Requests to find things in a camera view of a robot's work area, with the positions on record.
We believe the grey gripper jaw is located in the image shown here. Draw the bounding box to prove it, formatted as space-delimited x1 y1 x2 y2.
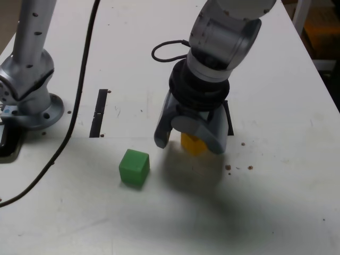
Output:
171 104 229 155
154 89 182 149

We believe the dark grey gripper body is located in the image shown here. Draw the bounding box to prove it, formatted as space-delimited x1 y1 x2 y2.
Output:
175 104 215 125

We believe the yellow cube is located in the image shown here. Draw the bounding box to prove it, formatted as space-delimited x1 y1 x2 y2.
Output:
180 132 208 156

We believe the green cube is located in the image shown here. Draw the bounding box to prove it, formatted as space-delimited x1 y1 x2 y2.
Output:
118 148 150 189

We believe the black tape square outline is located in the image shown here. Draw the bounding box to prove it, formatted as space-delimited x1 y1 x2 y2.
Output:
223 100 235 136

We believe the black tape strip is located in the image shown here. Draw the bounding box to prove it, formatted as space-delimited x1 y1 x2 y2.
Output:
89 89 109 138

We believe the white connector with blue dot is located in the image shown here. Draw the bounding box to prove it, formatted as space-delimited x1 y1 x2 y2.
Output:
1 105 18 117

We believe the thin black cable loop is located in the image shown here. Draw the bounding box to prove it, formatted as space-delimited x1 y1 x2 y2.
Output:
151 39 191 63

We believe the thick black cable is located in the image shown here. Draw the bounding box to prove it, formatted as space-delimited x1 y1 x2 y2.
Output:
0 0 101 208

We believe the white metal frame leg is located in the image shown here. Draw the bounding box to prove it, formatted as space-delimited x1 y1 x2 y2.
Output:
291 0 313 35

